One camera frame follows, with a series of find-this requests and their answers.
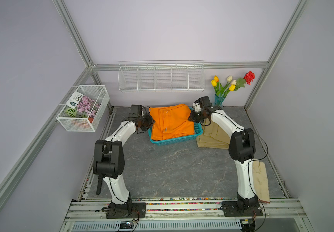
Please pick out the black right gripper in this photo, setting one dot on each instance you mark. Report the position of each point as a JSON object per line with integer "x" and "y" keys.
{"x": 193, "y": 117}

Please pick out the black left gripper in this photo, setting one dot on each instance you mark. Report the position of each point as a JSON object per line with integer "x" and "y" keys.
{"x": 150, "y": 121}

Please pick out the khaki pants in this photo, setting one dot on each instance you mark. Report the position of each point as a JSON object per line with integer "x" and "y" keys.
{"x": 213, "y": 136}

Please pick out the orange pants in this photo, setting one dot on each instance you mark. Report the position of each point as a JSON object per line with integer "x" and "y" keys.
{"x": 171, "y": 122}

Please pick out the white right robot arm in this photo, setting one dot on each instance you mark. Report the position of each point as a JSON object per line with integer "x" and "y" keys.
{"x": 241, "y": 147}

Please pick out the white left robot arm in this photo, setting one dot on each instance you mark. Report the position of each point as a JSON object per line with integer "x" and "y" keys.
{"x": 109, "y": 160}

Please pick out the teal plastic basket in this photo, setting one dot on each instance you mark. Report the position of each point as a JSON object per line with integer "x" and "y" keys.
{"x": 198, "y": 131}

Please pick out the glass flower vase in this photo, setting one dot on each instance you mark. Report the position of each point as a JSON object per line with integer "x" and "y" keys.
{"x": 218, "y": 101}

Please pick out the artificial tulips and rose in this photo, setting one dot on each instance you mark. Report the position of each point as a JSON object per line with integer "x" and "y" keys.
{"x": 232, "y": 84}

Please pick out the purple potted flowers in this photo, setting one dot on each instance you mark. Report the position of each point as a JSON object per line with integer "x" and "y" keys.
{"x": 87, "y": 108}

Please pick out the white wire wall shelf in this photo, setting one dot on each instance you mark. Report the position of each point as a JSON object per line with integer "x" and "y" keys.
{"x": 180, "y": 75}

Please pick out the white wire side basket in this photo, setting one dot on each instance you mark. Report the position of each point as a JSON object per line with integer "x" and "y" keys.
{"x": 67, "y": 116}

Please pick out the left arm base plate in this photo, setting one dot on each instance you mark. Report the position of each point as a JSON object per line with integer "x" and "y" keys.
{"x": 126, "y": 210}

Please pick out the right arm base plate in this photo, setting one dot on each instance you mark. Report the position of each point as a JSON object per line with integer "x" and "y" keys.
{"x": 242, "y": 208}

